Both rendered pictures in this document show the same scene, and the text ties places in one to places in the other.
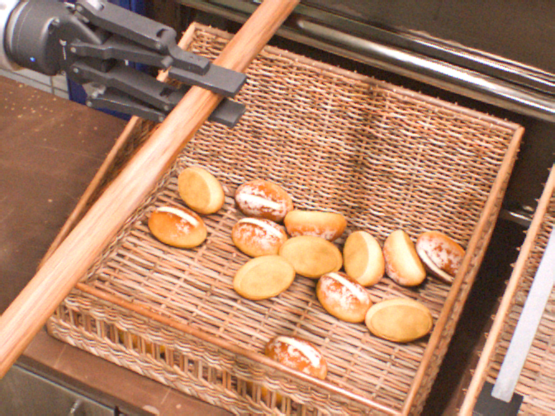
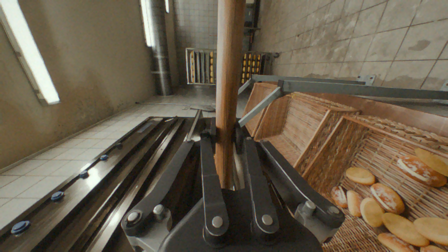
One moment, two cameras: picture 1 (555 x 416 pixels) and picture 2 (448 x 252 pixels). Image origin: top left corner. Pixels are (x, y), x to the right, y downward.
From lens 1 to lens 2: 102 cm
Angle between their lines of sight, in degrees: 86
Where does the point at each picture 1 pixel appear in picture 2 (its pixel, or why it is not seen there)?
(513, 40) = not seen: hidden behind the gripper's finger
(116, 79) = (248, 171)
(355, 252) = (373, 214)
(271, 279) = (432, 224)
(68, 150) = not seen: outside the picture
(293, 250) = (411, 234)
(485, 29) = not seen: hidden behind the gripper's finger
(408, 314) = (352, 173)
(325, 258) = (390, 218)
